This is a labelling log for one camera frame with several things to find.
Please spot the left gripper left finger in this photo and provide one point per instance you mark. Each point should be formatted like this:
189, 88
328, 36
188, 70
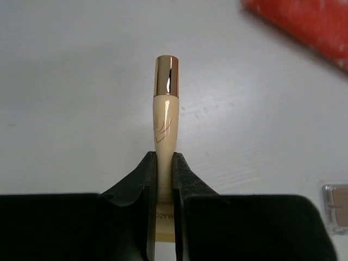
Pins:
118, 224

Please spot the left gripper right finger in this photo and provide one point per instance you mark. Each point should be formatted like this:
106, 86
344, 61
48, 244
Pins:
210, 226

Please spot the cream gold cosmetic tube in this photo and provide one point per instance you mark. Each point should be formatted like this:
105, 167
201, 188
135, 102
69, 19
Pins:
165, 129

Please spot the red white garment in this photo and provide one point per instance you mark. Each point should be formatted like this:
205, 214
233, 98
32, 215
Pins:
321, 26

